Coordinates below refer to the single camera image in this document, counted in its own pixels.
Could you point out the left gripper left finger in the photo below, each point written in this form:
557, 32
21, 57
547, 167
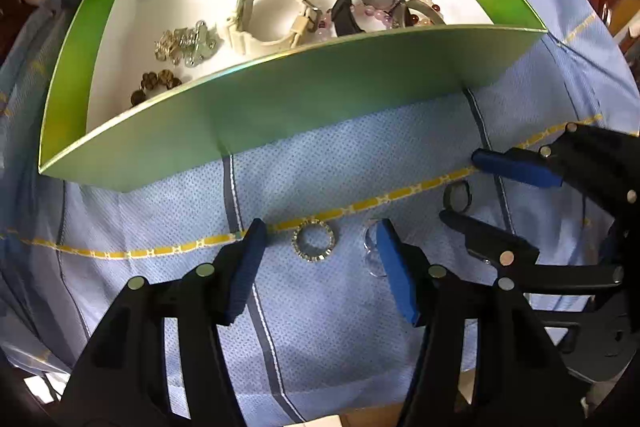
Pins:
215, 293

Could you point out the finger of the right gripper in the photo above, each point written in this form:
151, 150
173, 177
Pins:
514, 258
601, 164

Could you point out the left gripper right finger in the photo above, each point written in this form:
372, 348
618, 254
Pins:
429, 297

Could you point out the gold rhinestone brooch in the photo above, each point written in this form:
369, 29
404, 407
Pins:
175, 45

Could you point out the light blue patterned cloth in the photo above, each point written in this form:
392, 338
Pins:
321, 332

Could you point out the green cardboard box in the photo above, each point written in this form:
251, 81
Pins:
117, 118

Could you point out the cream white wristwatch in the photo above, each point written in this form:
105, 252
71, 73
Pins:
256, 28

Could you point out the black wristwatch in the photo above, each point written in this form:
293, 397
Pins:
391, 13

